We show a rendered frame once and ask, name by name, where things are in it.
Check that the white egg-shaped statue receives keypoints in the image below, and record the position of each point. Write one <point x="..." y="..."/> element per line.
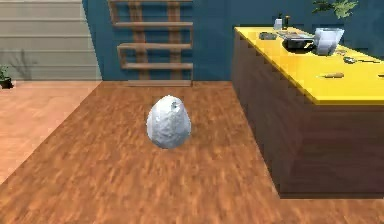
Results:
<point x="168" y="123"/>

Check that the grey spoon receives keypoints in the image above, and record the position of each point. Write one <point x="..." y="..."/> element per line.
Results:
<point x="358" y="60"/>

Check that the dark grey flat sponge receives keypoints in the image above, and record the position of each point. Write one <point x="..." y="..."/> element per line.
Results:
<point x="268" y="35"/>

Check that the black round pan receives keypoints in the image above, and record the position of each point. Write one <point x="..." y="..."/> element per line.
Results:
<point x="297" y="44"/>

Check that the small white bottle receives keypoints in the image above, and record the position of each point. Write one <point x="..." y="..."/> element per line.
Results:
<point x="278" y="22"/>

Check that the yellow-topped brown kitchen counter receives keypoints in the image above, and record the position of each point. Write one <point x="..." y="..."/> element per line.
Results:
<point x="310" y="110"/>

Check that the brown wooden wall shelf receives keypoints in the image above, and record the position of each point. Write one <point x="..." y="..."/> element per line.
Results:
<point x="156" y="43"/>

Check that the small dark bottle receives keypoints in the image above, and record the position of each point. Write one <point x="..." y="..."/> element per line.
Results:
<point x="286" y="21"/>

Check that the small green potted plant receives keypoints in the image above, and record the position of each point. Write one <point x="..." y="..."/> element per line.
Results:
<point x="5" y="78"/>

